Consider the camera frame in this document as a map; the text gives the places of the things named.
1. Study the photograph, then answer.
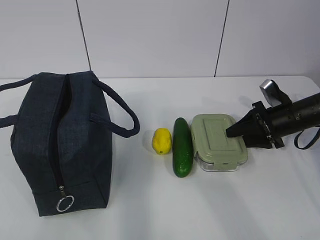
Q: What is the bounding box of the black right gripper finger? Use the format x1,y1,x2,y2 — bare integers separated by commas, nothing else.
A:
244,131,273,148
226,109,259,138

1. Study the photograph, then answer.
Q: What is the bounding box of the yellow lemon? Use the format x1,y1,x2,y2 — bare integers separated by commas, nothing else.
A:
152,128,172,155

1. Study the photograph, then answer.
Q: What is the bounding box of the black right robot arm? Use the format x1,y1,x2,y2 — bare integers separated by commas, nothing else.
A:
226,93,320,150

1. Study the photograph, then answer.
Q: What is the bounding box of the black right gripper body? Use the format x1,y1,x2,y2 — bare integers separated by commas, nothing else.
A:
252,101,285,149

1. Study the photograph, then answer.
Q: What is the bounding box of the dark navy lunch bag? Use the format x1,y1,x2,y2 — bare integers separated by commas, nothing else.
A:
0,71,140,217

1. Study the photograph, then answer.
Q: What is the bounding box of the green cucumber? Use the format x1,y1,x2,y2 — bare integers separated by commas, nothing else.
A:
172,117,194,178

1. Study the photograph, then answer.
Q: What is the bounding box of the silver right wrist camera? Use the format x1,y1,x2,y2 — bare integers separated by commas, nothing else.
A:
259,79,292,107

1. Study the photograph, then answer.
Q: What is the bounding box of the green lidded glass container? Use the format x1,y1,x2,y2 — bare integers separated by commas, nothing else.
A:
190,113,248,172

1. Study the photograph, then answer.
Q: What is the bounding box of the silver zipper pull ring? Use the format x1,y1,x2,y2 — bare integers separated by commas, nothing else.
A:
55,185,75,213

